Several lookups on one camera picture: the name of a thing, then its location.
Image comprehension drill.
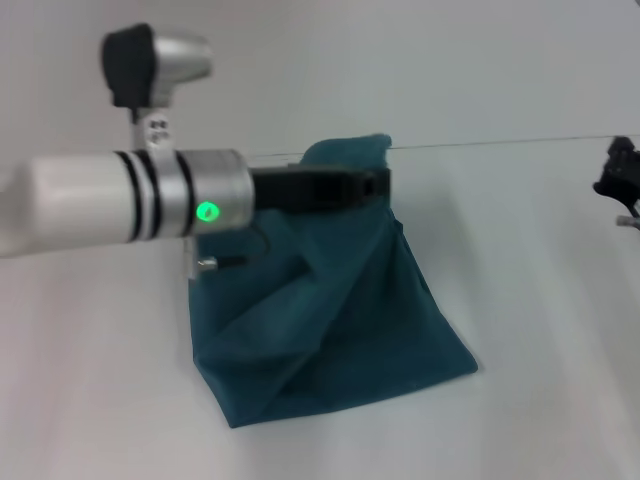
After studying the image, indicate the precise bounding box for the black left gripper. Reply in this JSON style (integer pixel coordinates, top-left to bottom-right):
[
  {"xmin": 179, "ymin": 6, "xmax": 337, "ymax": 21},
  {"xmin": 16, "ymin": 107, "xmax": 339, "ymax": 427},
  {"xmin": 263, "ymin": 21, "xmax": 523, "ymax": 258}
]
[{"xmin": 249, "ymin": 168, "xmax": 394, "ymax": 212}]

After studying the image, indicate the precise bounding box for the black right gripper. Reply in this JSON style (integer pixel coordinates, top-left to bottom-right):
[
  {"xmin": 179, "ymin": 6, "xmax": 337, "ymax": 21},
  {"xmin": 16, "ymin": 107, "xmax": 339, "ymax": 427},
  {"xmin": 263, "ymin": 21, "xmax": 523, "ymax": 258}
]
[{"xmin": 592, "ymin": 135, "xmax": 640, "ymax": 219}]

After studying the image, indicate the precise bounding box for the teal t-shirt with white print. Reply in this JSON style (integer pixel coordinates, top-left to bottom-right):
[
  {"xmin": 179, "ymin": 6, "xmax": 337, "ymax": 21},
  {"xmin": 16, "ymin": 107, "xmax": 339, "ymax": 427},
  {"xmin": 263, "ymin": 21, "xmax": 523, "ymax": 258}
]
[{"xmin": 188, "ymin": 132, "xmax": 480, "ymax": 430}]

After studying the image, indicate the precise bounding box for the black cable with silver plug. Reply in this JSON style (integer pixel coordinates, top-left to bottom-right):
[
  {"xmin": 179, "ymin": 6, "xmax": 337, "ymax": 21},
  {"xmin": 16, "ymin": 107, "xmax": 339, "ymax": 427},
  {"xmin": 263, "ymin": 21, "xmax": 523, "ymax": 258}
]
[{"xmin": 187, "ymin": 224, "xmax": 271, "ymax": 280}]

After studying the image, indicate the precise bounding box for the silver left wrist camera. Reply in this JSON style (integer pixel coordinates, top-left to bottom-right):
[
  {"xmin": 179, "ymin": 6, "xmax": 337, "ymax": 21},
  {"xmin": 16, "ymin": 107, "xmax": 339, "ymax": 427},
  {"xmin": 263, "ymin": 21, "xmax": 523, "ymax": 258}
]
[{"xmin": 101, "ymin": 23, "xmax": 215, "ymax": 122}]

